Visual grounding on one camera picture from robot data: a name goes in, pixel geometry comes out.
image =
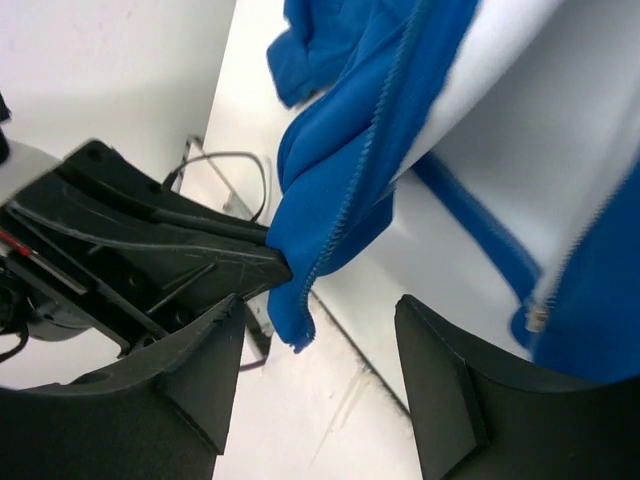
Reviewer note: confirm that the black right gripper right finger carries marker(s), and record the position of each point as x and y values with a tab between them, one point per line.
479	412

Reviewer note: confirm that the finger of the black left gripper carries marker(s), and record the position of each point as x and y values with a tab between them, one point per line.
202	268
100	172

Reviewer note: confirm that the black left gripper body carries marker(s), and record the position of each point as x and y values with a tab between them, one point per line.
103	265

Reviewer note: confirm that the blue fleece zip jacket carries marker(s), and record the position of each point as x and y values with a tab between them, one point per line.
482	156

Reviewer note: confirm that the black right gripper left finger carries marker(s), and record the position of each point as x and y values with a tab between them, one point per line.
161	413

